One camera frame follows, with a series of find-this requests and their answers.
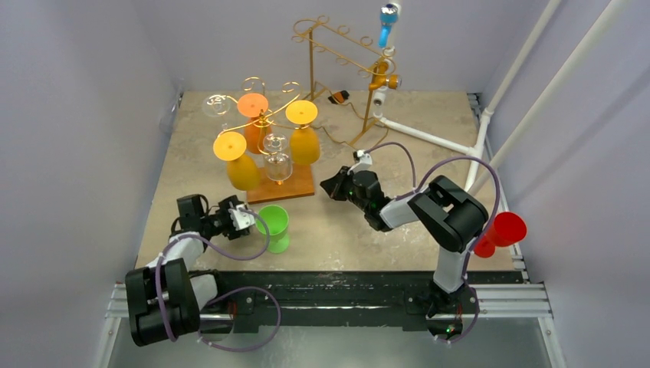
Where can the gold scroll glass rack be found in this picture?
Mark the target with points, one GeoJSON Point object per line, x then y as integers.
{"type": "Point", "coordinates": [301, 182]}

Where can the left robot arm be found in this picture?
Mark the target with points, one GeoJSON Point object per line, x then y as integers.
{"type": "Point", "coordinates": [164, 297]}

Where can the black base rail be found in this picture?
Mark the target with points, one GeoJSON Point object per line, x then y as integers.
{"type": "Point", "coordinates": [402, 299]}

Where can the yellow goblet front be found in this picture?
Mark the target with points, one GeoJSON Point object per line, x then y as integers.
{"type": "Point", "coordinates": [242, 171]}

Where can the white pvc pipe frame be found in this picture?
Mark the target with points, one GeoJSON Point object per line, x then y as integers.
{"type": "Point", "coordinates": [554, 74]}

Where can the tall clear flute glass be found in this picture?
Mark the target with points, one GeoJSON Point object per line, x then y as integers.
{"type": "Point", "coordinates": [216, 107]}

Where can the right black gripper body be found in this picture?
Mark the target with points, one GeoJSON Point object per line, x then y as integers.
{"type": "Point", "coordinates": [343, 186]}

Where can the orange pipe fitting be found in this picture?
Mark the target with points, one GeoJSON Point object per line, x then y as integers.
{"type": "Point", "coordinates": [382, 75]}

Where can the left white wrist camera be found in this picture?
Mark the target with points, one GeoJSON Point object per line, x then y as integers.
{"type": "Point", "coordinates": [242, 217]}

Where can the small orange black object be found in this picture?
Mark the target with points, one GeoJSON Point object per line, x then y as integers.
{"type": "Point", "coordinates": [339, 97]}

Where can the red plastic goblet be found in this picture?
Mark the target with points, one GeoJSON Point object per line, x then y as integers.
{"type": "Point", "coordinates": [507, 229]}

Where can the green plastic goblet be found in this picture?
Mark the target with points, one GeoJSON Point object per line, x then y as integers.
{"type": "Point", "coordinates": [277, 220]}

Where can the gold rectangular wire rack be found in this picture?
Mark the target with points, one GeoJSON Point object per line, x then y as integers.
{"type": "Point", "coordinates": [320, 36]}

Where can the yellow goblet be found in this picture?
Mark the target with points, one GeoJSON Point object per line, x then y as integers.
{"type": "Point", "coordinates": [242, 171]}
{"type": "Point", "coordinates": [304, 142]}

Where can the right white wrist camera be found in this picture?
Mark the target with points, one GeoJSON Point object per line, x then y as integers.
{"type": "Point", "coordinates": [362, 161]}

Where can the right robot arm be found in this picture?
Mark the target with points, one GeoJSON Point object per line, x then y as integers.
{"type": "Point", "coordinates": [449, 214]}

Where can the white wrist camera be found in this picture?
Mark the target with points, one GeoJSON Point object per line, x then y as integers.
{"type": "Point", "coordinates": [242, 217]}
{"type": "Point", "coordinates": [362, 161]}

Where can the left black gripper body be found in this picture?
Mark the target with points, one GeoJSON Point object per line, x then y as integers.
{"type": "Point", "coordinates": [219, 220]}

